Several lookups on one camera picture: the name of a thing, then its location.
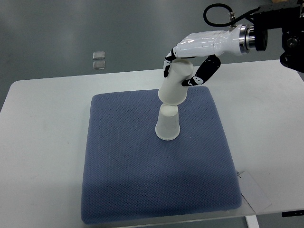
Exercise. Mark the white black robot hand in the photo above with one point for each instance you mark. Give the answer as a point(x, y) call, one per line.
point(211, 44)

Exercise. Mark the white paper cup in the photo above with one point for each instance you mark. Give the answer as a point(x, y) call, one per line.
point(168, 127)
point(172, 92)

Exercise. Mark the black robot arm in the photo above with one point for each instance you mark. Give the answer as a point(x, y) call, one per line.
point(286, 19)

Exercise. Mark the white paper cup on cushion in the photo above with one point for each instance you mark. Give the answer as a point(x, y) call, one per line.
point(168, 127)

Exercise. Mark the upper metal floor plate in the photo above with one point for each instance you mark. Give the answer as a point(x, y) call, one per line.
point(98, 55)

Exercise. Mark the metal floor plate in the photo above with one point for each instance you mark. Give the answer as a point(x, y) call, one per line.
point(98, 55)
point(98, 65)

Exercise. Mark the lower metal floor plate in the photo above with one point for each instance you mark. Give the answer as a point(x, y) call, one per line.
point(98, 65)

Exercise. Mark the blue fabric cushion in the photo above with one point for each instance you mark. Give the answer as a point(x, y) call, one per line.
point(130, 173)

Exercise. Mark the white table leg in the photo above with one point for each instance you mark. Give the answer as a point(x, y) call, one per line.
point(252, 221)

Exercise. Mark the black table control panel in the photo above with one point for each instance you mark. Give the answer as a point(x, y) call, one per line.
point(292, 213)

